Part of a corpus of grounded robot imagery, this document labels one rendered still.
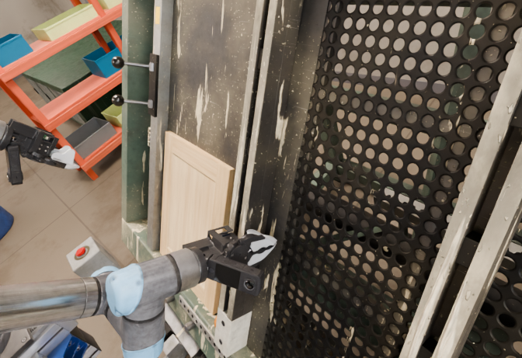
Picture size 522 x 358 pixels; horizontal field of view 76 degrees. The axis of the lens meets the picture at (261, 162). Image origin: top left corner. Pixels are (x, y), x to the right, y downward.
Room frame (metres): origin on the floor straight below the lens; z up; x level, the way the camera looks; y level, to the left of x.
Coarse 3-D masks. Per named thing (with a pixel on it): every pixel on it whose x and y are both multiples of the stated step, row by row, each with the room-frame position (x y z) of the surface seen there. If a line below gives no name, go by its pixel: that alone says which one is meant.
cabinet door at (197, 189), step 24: (168, 144) 0.98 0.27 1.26; (192, 144) 0.88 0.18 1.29; (168, 168) 0.95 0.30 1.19; (192, 168) 0.83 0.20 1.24; (216, 168) 0.73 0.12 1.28; (168, 192) 0.92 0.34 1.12; (192, 192) 0.80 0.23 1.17; (216, 192) 0.70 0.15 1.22; (168, 216) 0.89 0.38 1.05; (192, 216) 0.77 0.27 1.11; (216, 216) 0.67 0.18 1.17; (168, 240) 0.86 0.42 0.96; (192, 240) 0.74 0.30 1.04; (192, 288) 0.67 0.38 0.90; (216, 288) 0.58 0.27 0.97; (216, 312) 0.56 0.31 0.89
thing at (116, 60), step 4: (112, 60) 1.10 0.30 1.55; (116, 60) 1.09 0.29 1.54; (120, 60) 1.09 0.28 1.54; (116, 64) 1.08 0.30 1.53; (120, 64) 1.09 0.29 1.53; (124, 64) 1.10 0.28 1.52; (128, 64) 1.09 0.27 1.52; (132, 64) 1.09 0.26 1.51; (136, 64) 1.09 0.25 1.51; (140, 64) 1.09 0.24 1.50; (144, 64) 1.09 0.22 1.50; (148, 64) 1.09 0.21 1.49; (152, 64) 1.08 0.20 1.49; (152, 68) 1.08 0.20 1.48
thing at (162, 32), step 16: (160, 0) 1.13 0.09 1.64; (160, 16) 1.12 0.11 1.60; (160, 32) 1.10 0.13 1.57; (160, 48) 1.09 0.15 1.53; (160, 64) 1.08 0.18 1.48; (160, 80) 1.07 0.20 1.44; (160, 96) 1.05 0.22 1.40; (160, 112) 1.04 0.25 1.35; (160, 128) 1.03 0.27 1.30; (160, 144) 1.01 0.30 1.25; (160, 160) 1.00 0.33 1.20; (160, 176) 0.98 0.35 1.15; (160, 192) 0.97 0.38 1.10; (160, 208) 0.95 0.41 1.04; (160, 224) 0.93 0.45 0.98
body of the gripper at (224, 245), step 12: (216, 228) 0.50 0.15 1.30; (228, 228) 0.50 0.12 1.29; (204, 240) 0.48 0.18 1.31; (216, 240) 0.46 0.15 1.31; (228, 240) 0.47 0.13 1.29; (204, 252) 0.44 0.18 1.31; (216, 252) 0.44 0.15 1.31; (228, 252) 0.42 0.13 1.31; (240, 252) 0.43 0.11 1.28; (204, 264) 0.40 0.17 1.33; (204, 276) 0.39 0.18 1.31
